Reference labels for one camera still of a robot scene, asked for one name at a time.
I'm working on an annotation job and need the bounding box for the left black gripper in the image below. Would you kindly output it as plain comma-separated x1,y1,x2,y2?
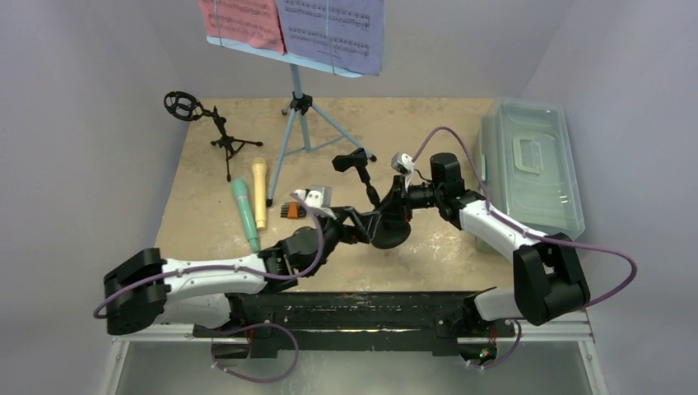
304,204,379,277

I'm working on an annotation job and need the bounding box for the black round-base mic stand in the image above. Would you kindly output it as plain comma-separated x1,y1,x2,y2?
332,148,412,249

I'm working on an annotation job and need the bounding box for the beige microphone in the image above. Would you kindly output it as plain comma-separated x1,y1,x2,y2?
251,157,268,230

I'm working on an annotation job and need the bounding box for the green microphone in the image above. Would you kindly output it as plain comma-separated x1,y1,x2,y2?
231,178,261,253

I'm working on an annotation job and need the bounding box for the black tripod mic stand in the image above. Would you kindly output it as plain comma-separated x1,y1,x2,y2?
163,90,264,184

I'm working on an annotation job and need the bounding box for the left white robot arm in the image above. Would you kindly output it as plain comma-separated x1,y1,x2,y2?
93,206,382,336

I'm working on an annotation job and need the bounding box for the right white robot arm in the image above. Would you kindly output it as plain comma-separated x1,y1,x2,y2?
372,152,591,335

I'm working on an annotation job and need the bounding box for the orange hex key set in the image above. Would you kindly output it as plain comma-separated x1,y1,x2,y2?
280,201,307,219

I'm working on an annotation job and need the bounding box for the blue music stand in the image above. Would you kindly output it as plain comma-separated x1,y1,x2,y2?
207,35,363,207

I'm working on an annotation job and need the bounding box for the clear plastic storage box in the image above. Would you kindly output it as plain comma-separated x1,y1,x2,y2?
474,97,585,239

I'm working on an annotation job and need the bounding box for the purple sheet music page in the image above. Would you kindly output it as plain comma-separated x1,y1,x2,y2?
277,0,385,76

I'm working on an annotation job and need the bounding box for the red sheet music page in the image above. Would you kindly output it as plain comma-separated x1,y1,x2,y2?
198,0,286,55

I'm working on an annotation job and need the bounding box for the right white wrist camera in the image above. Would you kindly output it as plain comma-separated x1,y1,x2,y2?
391,152,415,176

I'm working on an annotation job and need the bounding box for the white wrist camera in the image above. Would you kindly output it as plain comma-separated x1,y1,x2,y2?
293,185,333,209
391,152,415,176

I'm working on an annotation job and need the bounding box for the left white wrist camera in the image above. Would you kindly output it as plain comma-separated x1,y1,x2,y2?
293,185,333,209

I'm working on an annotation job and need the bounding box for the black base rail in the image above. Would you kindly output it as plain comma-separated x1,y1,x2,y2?
111,290,595,361

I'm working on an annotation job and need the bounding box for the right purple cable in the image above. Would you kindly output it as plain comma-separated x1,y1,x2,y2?
408,126,639,372

